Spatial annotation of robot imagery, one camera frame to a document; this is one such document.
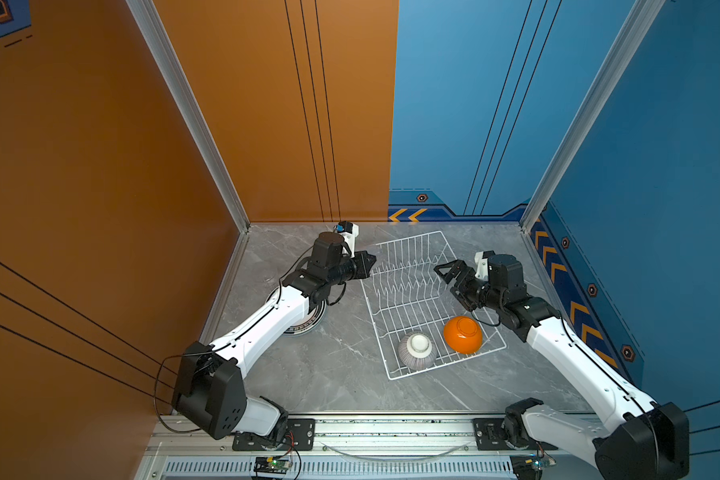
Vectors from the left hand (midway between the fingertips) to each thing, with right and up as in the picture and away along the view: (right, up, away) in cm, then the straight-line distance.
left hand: (376, 255), depth 79 cm
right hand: (+16, -6, -1) cm, 17 cm away
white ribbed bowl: (+11, -26, +1) cm, 28 cm away
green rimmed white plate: (-19, -20, +11) cm, 30 cm away
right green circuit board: (+37, -51, -9) cm, 63 cm away
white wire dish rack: (+13, -20, +12) cm, 27 cm away
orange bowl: (+24, -22, +3) cm, 33 cm away
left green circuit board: (-25, -50, -9) cm, 57 cm away
